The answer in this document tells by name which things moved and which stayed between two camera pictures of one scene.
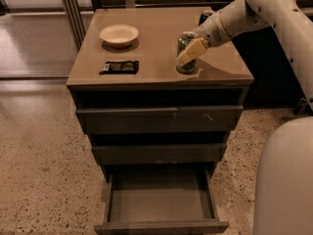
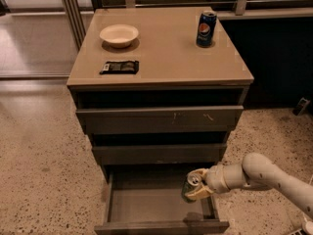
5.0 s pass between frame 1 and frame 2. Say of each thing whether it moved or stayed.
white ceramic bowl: stayed
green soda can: moved
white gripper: moved
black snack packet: stayed
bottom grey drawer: stayed
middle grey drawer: stayed
